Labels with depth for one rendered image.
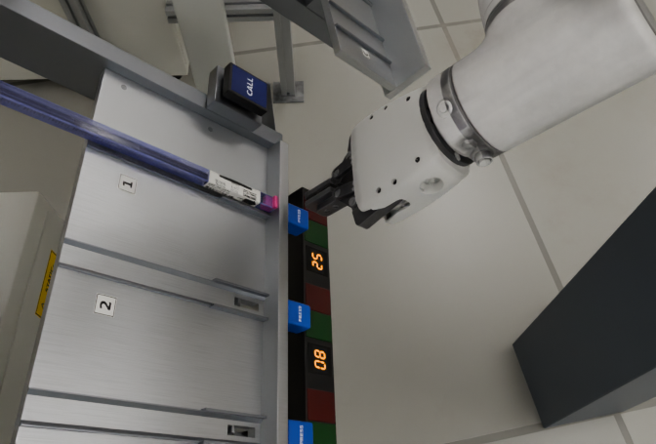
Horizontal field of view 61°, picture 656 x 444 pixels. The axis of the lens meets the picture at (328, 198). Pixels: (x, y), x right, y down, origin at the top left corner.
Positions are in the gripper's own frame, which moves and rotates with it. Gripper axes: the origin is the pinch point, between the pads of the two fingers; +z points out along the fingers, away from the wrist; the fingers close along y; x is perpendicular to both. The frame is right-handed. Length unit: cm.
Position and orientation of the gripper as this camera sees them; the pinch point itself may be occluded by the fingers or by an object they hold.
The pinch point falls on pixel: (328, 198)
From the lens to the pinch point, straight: 57.2
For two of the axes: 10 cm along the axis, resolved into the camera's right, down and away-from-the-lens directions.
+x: -7.3, -3.4, -6.0
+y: -0.4, -8.5, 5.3
